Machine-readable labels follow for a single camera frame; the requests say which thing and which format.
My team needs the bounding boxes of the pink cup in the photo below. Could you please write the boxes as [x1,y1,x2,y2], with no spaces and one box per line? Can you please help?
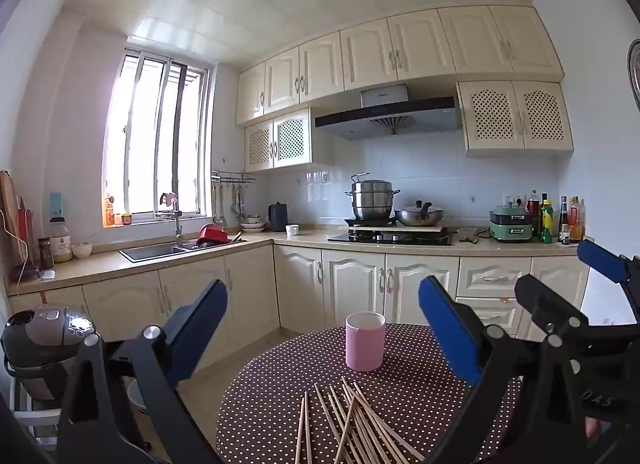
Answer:
[345,311,387,373]

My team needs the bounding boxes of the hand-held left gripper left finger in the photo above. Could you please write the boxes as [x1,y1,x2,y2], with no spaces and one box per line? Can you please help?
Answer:
[57,278,231,464]

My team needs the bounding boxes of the grey rice cooker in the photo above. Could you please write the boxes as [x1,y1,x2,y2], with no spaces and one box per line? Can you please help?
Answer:
[0,307,96,400]

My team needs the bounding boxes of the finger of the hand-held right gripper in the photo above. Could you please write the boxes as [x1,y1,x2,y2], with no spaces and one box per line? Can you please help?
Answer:
[515,274,589,341]
[577,239,640,306]

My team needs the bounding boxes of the metal utensil rail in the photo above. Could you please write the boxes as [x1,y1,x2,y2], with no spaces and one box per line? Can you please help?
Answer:
[211,170,257,185]

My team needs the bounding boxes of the white storage cart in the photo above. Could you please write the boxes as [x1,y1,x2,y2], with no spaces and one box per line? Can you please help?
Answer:
[7,384,66,440]

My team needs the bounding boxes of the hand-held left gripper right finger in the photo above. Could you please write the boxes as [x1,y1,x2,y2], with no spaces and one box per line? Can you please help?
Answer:
[419,275,584,464]

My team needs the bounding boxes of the red-cap sauce bottle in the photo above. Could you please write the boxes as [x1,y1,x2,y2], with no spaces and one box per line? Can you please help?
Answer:
[527,190,542,237]

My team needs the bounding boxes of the yellow-green bottle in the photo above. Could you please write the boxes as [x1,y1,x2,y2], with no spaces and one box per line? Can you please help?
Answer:
[540,199,555,244]

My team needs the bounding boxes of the hanging kitchen utensils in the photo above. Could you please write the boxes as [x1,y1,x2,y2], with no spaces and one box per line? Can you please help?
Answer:
[230,184,249,222]

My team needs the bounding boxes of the red packet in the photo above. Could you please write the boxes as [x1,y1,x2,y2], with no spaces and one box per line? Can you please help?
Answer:
[17,197,36,265]

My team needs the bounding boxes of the kitchen window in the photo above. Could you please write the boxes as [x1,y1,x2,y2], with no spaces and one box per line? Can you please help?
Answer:
[102,47,213,227]

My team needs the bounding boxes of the green electric cooker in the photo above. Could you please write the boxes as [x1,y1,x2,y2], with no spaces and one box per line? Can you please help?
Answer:
[489,204,535,242]

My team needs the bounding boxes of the steel steamer pot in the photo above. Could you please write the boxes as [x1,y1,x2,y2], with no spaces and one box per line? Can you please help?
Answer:
[344,173,402,221]

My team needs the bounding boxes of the round metal strainer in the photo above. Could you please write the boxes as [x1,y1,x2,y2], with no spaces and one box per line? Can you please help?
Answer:
[627,38,640,110]

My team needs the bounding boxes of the steel kitchen sink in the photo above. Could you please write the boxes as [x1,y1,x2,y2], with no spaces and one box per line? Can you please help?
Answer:
[119,241,246,263]

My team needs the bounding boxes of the black range hood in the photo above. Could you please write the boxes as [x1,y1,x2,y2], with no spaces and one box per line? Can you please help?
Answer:
[314,84,463,141]

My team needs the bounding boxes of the metal sink faucet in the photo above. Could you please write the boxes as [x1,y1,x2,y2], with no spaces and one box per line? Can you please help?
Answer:
[159,191,185,246]

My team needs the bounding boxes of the grey plastic bucket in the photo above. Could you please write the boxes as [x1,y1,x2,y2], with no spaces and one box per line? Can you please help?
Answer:
[126,378,151,415]

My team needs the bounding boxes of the cream upper wall cabinets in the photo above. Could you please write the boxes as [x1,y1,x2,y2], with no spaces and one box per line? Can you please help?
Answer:
[235,5,565,127]

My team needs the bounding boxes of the wooden cutting board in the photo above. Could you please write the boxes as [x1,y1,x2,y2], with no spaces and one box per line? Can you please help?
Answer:
[0,170,23,265]

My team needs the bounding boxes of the dark electric kettle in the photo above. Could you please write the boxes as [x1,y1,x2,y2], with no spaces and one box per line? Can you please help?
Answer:
[268,201,288,232]

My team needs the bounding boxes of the large jar with white label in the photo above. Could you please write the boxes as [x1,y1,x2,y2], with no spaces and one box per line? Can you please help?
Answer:
[48,217,73,263]

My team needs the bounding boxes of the red pot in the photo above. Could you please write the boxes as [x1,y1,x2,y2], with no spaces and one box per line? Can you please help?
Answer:
[196,223,228,247]

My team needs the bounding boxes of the steel wok with lid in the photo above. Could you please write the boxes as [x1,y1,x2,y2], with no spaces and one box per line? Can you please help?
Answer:
[395,200,445,227]

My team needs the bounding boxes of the black gas stove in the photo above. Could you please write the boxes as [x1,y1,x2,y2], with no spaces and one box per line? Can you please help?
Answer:
[327,227,456,246]

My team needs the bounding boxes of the pile of wooden chopsticks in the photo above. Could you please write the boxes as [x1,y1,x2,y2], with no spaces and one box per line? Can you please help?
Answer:
[295,376,426,464]

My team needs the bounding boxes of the amber sauce bottle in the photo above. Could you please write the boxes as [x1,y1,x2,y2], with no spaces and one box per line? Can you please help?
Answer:
[569,195,586,242]

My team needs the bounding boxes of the lattice door wall cabinet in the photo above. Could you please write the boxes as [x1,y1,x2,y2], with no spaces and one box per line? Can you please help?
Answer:
[456,80,574,157]
[244,107,333,172]

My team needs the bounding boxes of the cream lower kitchen cabinets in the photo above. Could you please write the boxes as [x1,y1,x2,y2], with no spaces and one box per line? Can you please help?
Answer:
[10,239,591,395]

